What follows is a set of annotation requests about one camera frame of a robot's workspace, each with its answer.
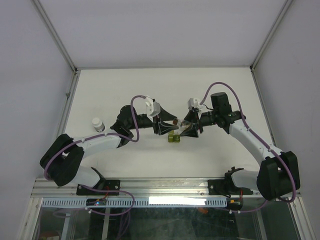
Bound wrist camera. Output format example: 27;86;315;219
187;98;203;112
145;96;161;119

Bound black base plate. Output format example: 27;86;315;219
207;179;254;198
76;178;121;196

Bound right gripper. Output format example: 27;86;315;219
178;109;219;138

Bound white cap pill bottle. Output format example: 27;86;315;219
91;117;105;133

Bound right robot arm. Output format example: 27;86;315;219
181;92;301;201

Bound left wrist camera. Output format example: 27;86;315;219
145;96;161;119

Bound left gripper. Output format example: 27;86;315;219
128;106;179;134

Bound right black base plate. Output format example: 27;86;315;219
207;179;254;198

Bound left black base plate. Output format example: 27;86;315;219
76;178;121;196

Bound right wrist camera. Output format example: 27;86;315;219
187;98;203;112

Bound aluminium mounting rail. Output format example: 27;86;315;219
31;176;301;200

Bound clear bottle orange pills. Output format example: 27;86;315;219
177;119;193;135

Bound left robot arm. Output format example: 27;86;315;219
40;105;178;195

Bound white slotted cable duct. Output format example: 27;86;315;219
42;196;227;208

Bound green pill box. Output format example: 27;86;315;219
168;133;181;143

